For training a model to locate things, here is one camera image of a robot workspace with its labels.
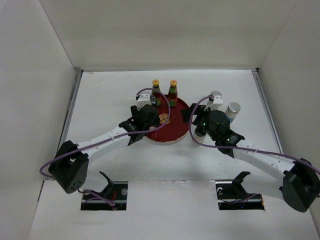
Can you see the green label sauce bottle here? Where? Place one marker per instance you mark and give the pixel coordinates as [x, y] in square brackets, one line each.
[156, 92]
[173, 93]

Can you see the red round tray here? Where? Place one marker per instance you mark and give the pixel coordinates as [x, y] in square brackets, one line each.
[175, 128]

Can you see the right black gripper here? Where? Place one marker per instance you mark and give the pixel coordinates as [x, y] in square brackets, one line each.
[185, 113]

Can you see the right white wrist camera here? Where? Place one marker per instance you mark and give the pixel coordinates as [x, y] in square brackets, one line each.
[218, 103]

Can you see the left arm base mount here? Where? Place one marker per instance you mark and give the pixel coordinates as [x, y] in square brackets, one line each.
[112, 198]

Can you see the black cap spice jar front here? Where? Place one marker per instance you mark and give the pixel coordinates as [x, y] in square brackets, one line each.
[200, 133]

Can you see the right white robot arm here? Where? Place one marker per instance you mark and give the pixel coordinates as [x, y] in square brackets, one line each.
[295, 181]

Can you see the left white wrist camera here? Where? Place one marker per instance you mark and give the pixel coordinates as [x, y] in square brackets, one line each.
[142, 99]

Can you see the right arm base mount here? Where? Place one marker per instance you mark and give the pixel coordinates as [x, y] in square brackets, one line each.
[231, 196]

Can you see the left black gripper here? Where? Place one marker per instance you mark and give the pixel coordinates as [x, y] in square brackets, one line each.
[135, 111]

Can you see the silver lid jar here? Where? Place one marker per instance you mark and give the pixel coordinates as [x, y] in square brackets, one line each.
[232, 111]
[214, 95]

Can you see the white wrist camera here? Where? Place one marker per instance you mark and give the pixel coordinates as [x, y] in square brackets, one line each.
[142, 99]
[218, 103]

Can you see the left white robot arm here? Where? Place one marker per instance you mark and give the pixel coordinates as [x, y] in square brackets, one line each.
[70, 169]

